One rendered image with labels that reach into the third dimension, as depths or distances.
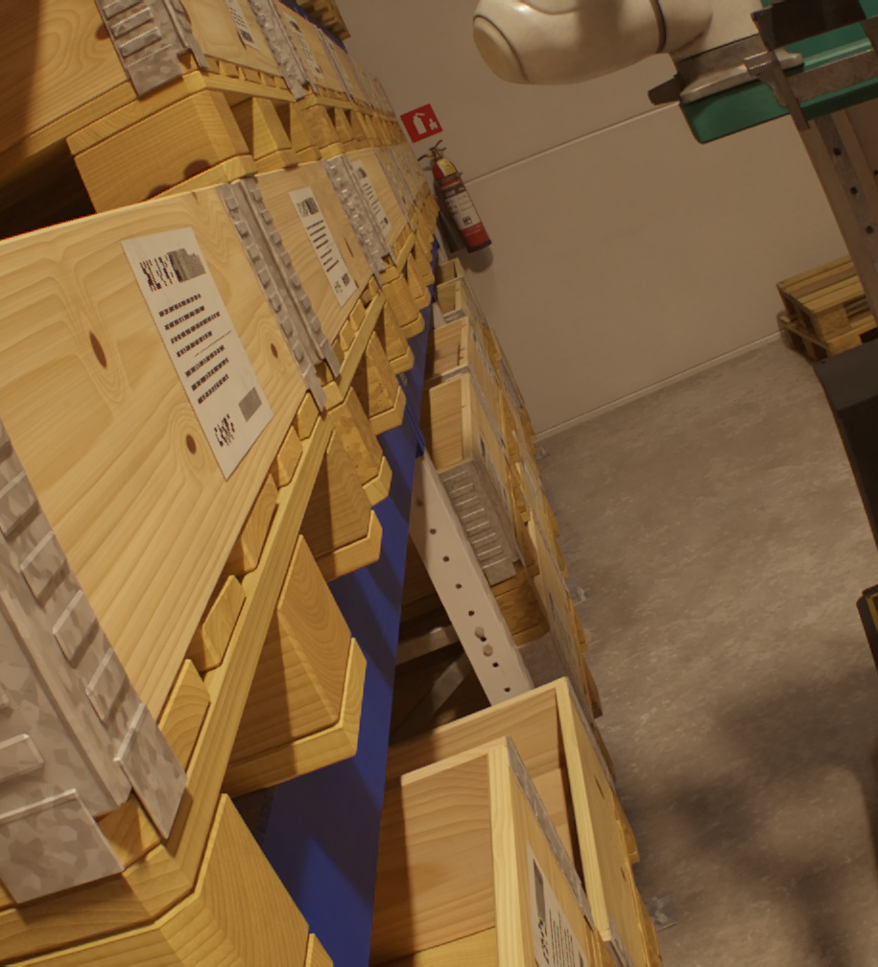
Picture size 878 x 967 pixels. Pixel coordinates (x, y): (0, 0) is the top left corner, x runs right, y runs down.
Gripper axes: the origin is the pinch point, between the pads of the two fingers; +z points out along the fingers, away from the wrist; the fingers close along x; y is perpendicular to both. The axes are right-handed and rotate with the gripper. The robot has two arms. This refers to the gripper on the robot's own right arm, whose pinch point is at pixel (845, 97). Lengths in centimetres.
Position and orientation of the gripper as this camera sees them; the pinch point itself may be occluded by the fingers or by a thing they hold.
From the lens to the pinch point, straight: 156.5
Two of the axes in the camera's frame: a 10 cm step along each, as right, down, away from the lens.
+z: 4.1, 8.8, 2.3
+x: -9.0, 3.5, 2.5
